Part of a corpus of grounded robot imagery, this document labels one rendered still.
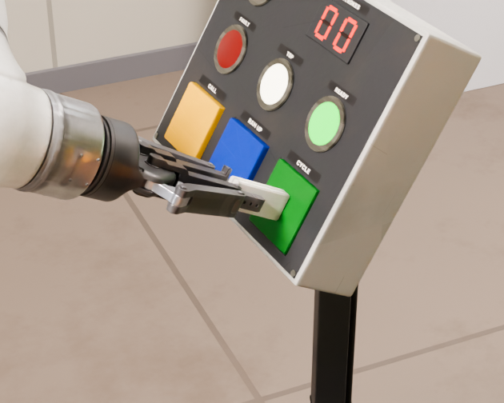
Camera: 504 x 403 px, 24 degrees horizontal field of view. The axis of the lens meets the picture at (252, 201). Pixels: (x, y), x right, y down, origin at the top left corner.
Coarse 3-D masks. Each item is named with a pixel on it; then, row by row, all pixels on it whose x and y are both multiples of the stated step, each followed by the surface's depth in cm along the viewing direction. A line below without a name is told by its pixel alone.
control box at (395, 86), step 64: (256, 0) 129; (320, 0) 121; (384, 0) 120; (192, 64) 136; (256, 64) 127; (320, 64) 119; (384, 64) 112; (448, 64) 111; (256, 128) 125; (384, 128) 111; (320, 192) 115; (384, 192) 115; (320, 256) 115
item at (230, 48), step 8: (232, 32) 131; (224, 40) 132; (232, 40) 131; (240, 40) 130; (224, 48) 131; (232, 48) 130; (240, 48) 129; (224, 56) 131; (232, 56) 130; (224, 64) 131; (232, 64) 130
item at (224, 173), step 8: (144, 144) 108; (144, 152) 108; (152, 152) 108; (160, 152) 109; (168, 152) 111; (176, 160) 111; (192, 168) 112; (200, 168) 113; (208, 168) 114; (224, 168) 115; (208, 176) 113; (216, 176) 114; (224, 176) 114
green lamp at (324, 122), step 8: (328, 104) 116; (320, 112) 117; (328, 112) 116; (336, 112) 115; (312, 120) 118; (320, 120) 116; (328, 120) 116; (336, 120) 115; (312, 128) 117; (320, 128) 116; (328, 128) 115; (336, 128) 115; (312, 136) 117; (320, 136) 116; (328, 136) 115; (320, 144) 116
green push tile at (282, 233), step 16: (272, 176) 121; (288, 176) 119; (288, 192) 118; (304, 192) 116; (288, 208) 118; (304, 208) 116; (256, 224) 121; (272, 224) 119; (288, 224) 117; (272, 240) 118; (288, 240) 117
